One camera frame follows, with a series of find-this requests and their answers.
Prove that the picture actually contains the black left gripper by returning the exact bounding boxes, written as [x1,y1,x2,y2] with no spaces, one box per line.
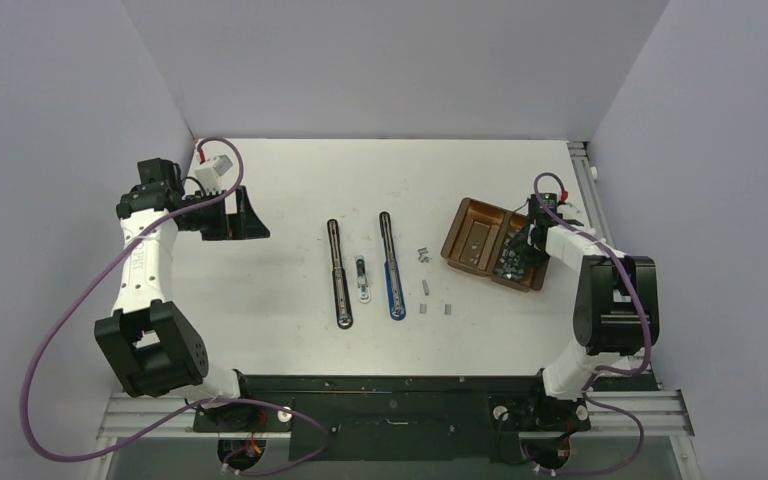
[180,186,269,242]

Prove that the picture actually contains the brown wooden tray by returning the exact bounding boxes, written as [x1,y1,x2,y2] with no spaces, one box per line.
[440,197,548,292]

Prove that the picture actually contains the grey staple strip cluster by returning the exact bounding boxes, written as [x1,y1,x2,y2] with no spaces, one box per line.
[418,247,431,263]

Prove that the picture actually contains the black stapler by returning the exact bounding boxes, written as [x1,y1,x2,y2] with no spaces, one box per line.
[326,219,354,330]

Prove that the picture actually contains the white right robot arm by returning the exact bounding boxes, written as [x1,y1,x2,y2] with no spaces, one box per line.
[514,195,660,428]

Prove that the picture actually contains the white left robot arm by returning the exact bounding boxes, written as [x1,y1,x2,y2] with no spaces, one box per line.
[94,155,270,430]

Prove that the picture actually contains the pile of staple strips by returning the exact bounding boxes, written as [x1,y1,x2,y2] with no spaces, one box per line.
[494,248,532,282]

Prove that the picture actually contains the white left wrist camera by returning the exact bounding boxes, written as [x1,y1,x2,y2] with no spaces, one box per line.
[192,155,235,194]

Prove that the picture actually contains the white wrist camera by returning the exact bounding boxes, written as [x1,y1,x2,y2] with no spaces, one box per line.
[192,155,235,194]
[563,201,583,214]

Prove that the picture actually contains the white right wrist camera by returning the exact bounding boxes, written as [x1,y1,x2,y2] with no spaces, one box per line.
[563,201,583,214]

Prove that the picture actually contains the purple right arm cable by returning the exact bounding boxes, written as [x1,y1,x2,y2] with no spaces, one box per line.
[532,172,654,478]

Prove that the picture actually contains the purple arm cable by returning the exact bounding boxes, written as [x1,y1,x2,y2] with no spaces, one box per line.
[532,172,654,478]
[19,137,331,480]

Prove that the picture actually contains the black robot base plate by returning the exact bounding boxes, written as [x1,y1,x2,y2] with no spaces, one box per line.
[191,374,657,464]

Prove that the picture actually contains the aluminium side rail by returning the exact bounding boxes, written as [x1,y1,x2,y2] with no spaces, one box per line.
[567,141,694,438]

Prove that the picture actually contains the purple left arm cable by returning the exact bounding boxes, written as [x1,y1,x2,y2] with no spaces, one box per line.
[19,137,331,480]

